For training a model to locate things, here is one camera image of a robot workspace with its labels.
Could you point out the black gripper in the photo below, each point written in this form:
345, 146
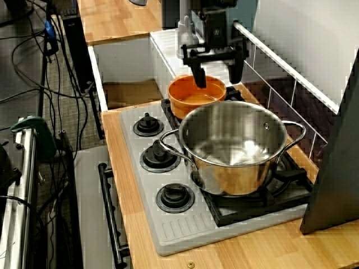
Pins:
216, 36

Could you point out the orange plastic pot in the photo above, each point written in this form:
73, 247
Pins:
179, 109

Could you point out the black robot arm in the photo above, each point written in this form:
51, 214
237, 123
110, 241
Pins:
216, 5

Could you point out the grey faucet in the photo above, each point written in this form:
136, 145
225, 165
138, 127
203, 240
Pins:
185, 28

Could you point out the black stove knob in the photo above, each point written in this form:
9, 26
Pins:
160, 158
175, 199
147, 126

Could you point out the white sink basin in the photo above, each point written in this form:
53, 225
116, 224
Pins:
126, 61

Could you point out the stainless steel pot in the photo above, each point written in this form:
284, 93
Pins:
238, 179

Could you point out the grey stove top panel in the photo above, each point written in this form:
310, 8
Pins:
140, 168

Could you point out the dark panel board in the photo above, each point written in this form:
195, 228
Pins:
333, 168

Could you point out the blue plug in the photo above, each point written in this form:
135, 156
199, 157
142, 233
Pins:
49, 29

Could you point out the black stand pole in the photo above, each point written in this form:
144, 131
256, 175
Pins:
42, 84

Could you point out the grey oven door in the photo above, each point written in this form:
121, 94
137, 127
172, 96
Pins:
89, 196

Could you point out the green clamp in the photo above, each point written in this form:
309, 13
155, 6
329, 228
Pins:
39, 131

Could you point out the black bracket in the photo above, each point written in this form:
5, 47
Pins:
7, 168

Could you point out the silver metal rail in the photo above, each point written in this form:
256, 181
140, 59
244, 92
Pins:
16, 210

